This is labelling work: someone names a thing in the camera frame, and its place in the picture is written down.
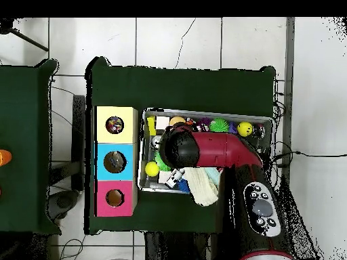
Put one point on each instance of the orange foam disc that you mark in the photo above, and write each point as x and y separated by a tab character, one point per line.
177	120

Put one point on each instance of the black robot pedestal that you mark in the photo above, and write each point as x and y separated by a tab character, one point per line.
179	246

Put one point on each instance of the orange object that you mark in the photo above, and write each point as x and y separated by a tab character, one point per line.
4	157

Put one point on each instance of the yellow smiley ball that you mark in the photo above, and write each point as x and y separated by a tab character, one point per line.
244	129

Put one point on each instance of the purple spiky monster toy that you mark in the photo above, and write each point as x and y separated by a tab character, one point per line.
203	123

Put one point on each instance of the pale wooden cube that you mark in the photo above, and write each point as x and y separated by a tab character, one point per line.
162	122

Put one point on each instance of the yellow tennis ball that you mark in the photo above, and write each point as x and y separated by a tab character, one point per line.
152	169

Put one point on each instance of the cream waffle cloth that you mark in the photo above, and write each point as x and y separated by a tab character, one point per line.
202	189

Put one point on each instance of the silver mesh bin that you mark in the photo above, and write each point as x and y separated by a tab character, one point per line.
151	185

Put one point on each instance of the black tripod leg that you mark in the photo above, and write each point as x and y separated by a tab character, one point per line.
27	40

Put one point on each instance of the light blue cloth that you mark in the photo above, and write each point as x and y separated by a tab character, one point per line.
214	174

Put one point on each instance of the green spiky rubber ball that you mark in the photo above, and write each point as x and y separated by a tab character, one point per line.
219	125
161	163

